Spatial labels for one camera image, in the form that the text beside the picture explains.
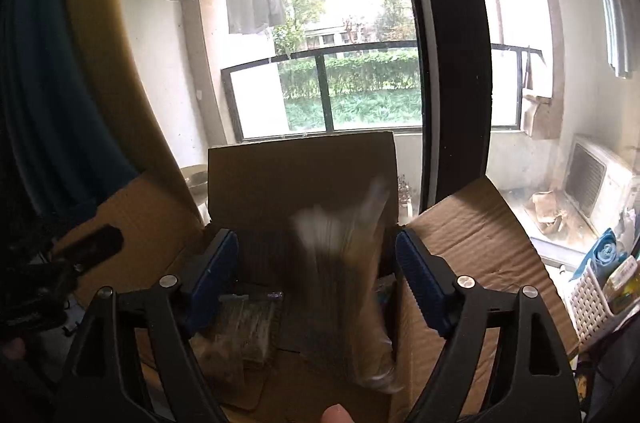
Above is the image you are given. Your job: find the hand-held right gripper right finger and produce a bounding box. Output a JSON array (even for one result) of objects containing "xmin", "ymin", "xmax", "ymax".
[{"xmin": 395, "ymin": 225, "xmax": 583, "ymax": 423}]

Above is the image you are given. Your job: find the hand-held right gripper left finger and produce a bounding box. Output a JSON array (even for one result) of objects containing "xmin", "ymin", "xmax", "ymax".
[{"xmin": 52, "ymin": 228, "xmax": 240, "ymax": 423}]

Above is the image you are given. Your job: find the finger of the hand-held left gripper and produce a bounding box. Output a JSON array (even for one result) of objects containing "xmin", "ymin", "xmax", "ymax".
[{"xmin": 52, "ymin": 225, "xmax": 125, "ymax": 275}]

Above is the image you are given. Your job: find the clear snack packet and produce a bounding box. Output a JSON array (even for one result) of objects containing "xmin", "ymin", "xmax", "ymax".
[{"xmin": 292, "ymin": 175, "xmax": 406, "ymax": 394}]

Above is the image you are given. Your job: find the cardboard box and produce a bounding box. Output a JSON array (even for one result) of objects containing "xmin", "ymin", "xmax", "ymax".
[{"xmin": 52, "ymin": 130, "xmax": 581, "ymax": 423}]

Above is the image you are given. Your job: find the person's left hand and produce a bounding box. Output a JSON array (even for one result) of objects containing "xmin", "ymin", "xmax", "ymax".
[{"xmin": 0, "ymin": 337, "xmax": 26, "ymax": 361}]

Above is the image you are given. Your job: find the person's right hand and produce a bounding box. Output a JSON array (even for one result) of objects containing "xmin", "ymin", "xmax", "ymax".
[{"xmin": 321, "ymin": 403, "xmax": 353, "ymax": 423}]

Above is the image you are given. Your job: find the clear wrapped biscuit packet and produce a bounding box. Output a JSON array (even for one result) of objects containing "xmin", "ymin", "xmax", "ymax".
[{"xmin": 192, "ymin": 290, "xmax": 286, "ymax": 384}]

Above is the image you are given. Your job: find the cardboard scrap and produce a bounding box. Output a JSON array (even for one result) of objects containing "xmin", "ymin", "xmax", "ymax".
[
  {"xmin": 530, "ymin": 190, "xmax": 568, "ymax": 234},
  {"xmin": 522, "ymin": 93, "xmax": 551, "ymax": 138}
]

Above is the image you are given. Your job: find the white plastic basket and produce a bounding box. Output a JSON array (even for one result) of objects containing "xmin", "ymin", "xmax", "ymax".
[{"xmin": 567, "ymin": 260, "xmax": 640, "ymax": 346}]

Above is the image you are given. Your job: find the teal curtain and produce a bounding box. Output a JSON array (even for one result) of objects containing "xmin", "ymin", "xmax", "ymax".
[{"xmin": 0, "ymin": 0, "xmax": 141, "ymax": 224}]

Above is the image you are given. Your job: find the blue roll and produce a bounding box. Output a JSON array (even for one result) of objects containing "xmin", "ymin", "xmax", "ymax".
[{"xmin": 575, "ymin": 228, "xmax": 628, "ymax": 281}]

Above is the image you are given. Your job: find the yellow curtain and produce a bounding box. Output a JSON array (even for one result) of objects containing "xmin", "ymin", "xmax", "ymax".
[{"xmin": 65, "ymin": 0, "xmax": 206, "ymax": 229}]

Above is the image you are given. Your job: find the white air conditioner unit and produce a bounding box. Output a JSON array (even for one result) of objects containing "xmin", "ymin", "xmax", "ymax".
[{"xmin": 560, "ymin": 133, "xmax": 640, "ymax": 236}]

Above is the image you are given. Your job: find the black balcony railing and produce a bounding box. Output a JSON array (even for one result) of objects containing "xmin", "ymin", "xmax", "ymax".
[{"xmin": 220, "ymin": 43, "xmax": 543, "ymax": 141}]

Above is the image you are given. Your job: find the yellow-green packet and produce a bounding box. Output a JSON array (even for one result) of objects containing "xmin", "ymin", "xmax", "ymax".
[{"xmin": 602, "ymin": 260, "xmax": 640, "ymax": 314}]

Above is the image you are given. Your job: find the dark bag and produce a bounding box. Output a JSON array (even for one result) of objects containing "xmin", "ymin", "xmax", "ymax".
[{"xmin": 575, "ymin": 318, "xmax": 640, "ymax": 423}]

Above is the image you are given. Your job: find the black sliding door frame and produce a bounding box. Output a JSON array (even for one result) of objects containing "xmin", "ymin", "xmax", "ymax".
[{"xmin": 390, "ymin": 0, "xmax": 493, "ymax": 214}]

